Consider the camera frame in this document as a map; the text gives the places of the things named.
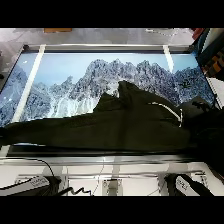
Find dark green pants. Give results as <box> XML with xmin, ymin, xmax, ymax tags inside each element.
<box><xmin>0</xmin><ymin>79</ymin><xmax>193</xmax><ymax>153</ymax></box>

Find heap of clothes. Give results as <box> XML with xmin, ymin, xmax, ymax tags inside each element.
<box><xmin>191</xmin><ymin>28</ymin><xmax>224</xmax><ymax>82</ymax></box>

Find black cable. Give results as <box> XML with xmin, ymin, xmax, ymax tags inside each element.
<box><xmin>19</xmin><ymin>157</ymin><xmax>56</xmax><ymax>178</ymax></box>
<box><xmin>59</xmin><ymin>186</ymin><xmax>94</xmax><ymax>197</ymax></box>

